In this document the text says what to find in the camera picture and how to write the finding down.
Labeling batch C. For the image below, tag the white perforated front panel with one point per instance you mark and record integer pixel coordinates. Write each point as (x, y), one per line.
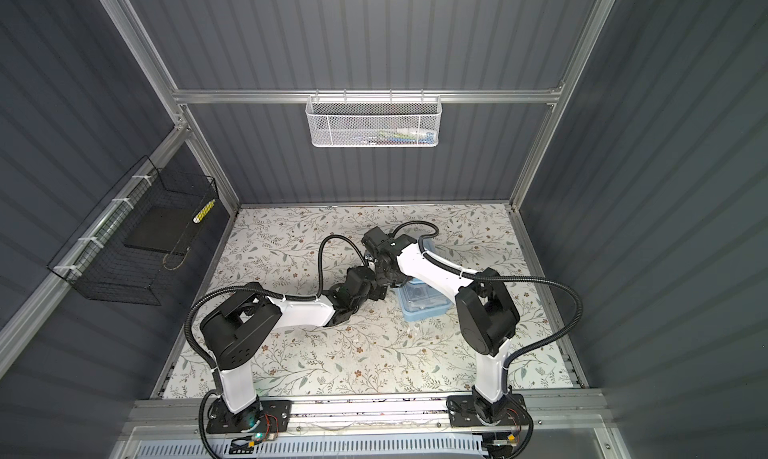
(352, 446)

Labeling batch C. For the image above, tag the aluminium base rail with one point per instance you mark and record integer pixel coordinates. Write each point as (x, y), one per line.
(380, 413)

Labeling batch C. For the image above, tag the black wire basket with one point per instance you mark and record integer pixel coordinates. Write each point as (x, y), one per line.
(136, 250)

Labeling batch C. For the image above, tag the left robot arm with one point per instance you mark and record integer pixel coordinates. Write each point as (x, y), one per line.
(237, 329)

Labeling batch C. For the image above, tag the white wire mesh basket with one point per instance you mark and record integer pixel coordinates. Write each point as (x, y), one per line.
(338, 124)

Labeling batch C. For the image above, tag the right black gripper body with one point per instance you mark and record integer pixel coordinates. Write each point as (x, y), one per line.
(389, 279)

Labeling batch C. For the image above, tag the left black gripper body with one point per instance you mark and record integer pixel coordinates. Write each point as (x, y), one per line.
(376, 291)

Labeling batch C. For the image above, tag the yellow green marker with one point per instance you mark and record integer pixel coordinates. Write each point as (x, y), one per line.
(204, 210)

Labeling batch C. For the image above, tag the light blue plastic toolbox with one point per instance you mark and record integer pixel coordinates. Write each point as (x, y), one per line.
(419, 301)

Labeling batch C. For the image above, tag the items in white basket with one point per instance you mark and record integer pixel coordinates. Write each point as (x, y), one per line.
(401, 136)

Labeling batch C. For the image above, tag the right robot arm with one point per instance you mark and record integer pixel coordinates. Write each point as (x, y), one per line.
(485, 309)

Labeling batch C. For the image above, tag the black pad in basket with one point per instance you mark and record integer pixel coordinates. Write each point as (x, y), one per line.
(164, 230)

